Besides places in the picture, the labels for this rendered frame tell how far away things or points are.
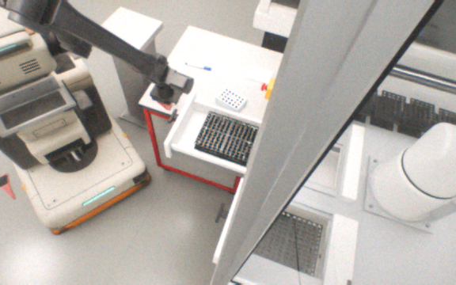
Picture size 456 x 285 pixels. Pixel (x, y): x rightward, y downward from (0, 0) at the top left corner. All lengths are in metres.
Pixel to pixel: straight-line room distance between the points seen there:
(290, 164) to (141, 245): 1.82
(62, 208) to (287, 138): 1.75
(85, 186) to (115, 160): 0.22
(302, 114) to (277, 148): 0.03
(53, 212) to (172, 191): 0.70
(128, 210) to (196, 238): 0.47
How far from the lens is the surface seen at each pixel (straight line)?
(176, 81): 0.98
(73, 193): 1.89
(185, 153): 1.20
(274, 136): 0.18
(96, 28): 0.79
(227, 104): 1.44
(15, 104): 1.26
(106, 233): 2.06
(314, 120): 0.16
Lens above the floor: 1.92
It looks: 59 degrees down
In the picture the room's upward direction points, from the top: 9 degrees clockwise
